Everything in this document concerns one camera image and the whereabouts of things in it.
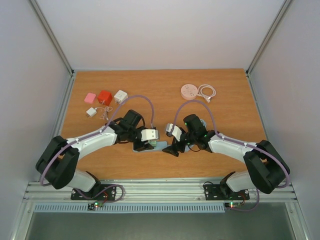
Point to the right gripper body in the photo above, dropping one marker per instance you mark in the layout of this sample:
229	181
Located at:
178	147

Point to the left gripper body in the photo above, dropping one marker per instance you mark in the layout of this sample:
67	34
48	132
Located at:
136	146

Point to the green plug adapter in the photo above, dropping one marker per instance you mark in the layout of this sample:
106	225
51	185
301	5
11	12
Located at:
153	143

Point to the grey power strip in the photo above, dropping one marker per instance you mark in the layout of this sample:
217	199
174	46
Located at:
160	145

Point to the white cube charger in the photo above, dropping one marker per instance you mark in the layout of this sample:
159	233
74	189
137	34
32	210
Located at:
120	96

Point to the orange cube socket adapter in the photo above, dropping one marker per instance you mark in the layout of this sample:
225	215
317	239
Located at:
105	97

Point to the pink square plug adapter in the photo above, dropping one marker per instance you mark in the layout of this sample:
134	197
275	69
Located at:
90	98

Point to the round pink power socket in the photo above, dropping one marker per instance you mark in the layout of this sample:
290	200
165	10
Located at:
189	92

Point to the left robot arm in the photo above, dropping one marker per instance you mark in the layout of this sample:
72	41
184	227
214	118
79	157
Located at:
58	163

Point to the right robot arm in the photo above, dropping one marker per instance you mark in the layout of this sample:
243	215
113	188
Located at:
265	168

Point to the right controller board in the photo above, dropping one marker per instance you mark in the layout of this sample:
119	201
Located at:
232	205

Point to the controller board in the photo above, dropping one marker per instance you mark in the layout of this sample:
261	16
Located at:
94	206
232	205

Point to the left controller board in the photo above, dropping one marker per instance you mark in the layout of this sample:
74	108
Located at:
94	206

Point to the aluminium rail frame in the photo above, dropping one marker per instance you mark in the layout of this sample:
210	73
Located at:
148	190

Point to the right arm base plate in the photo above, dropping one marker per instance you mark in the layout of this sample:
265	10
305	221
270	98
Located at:
217	192

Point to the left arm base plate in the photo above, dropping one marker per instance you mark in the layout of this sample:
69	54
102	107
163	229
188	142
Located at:
100	192

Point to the blue slotted cable duct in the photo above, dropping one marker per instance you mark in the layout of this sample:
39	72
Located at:
131	208

